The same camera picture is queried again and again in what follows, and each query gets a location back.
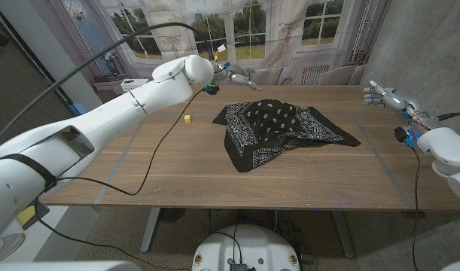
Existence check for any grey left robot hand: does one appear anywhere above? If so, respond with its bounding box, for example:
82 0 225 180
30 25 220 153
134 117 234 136
203 62 263 95

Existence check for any black white paisley bandana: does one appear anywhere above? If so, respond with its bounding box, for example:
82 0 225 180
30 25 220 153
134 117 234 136
212 99 361 173

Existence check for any printed window backdrop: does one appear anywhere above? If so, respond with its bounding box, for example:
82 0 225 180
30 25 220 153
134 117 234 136
29 0 392 88

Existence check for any white power strip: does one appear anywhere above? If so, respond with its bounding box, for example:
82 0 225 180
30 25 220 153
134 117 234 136
120 78 151 93

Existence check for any round black floor object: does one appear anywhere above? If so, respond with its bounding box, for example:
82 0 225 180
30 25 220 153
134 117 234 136
160 208 187 224

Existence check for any white table leg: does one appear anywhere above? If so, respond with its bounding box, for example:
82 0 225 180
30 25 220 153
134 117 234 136
140 207 161 253

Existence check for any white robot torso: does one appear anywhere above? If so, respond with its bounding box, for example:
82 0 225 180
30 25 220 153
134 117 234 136
191 224 301 271

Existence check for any grey table leg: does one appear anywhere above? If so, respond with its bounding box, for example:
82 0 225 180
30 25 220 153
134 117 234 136
331 210 355 259

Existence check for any yellow black foot pedal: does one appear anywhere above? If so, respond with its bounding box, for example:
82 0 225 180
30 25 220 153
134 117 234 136
15 202 50 230

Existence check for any white robot housing rim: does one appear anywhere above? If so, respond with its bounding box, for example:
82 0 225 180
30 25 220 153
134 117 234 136
0 260 142 271

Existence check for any round white floor device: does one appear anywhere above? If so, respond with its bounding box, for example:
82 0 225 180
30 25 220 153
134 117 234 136
0 233 26 263

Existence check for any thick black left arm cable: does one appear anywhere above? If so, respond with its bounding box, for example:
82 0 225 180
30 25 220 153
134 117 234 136
0 21 215 154

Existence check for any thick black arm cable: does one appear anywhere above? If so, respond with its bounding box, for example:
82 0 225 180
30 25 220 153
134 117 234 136
0 21 215 154
436 111 460 122

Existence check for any thin black left arm wire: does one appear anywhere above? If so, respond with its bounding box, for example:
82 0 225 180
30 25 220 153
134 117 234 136
37 88 206 271

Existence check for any thin black arm wire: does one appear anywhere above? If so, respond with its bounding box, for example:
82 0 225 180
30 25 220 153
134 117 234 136
37 88 206 271
411 148 421 271

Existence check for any black torso cable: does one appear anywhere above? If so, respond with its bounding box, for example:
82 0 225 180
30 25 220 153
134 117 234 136
213 230 243 265

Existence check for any thin black right arm wire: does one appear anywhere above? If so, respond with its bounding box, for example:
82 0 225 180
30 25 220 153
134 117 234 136
411 148 421 271

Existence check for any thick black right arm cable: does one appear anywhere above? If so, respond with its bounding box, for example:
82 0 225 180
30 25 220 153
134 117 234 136
436 111 460 122

